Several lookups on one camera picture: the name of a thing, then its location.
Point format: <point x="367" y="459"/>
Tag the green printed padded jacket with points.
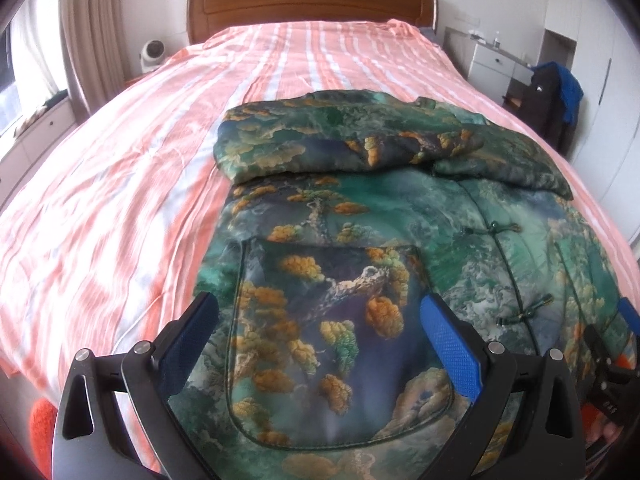
<point x="350" y="240"/>

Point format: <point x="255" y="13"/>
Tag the window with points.
<point x="35" y="50"/>

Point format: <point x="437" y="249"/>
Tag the blue hanging garment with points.
<point x="570" y="90"/>

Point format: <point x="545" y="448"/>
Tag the wooden headboard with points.
<point x="310" y="0"/>

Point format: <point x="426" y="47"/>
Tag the white desk with drawers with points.
<point x="492" y="62"/>

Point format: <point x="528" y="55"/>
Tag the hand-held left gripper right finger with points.
<point x="452" y="347"/>

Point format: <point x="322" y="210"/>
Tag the white wardrobe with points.
<point x="605" y="35"/>

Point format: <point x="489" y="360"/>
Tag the small white fan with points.
<point x="151" y="55"/>

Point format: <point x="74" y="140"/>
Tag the pink striped bedsheet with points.
<point x="125" y="185"/>

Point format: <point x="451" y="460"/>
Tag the wooden nightstand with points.
<point x="135" y="80"/>

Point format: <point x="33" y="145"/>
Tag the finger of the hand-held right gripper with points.
<point x="605" y="355"/>
<point x="630" y="312"/>

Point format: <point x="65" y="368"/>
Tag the chair with dark clothes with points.
<point x="542" y="105"/>

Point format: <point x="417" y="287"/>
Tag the grey pillow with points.
<point x="431" y="35"/>

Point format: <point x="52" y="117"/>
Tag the beige curtain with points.
<point x="90" y="35"/>

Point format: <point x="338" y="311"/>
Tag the white window cabinet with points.
<point x="40" y="132"/>

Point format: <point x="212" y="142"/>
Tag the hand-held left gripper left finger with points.
<point x="187" y="345"/>

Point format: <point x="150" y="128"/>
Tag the orange fleece clothing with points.
<point x="42" y="425"/>

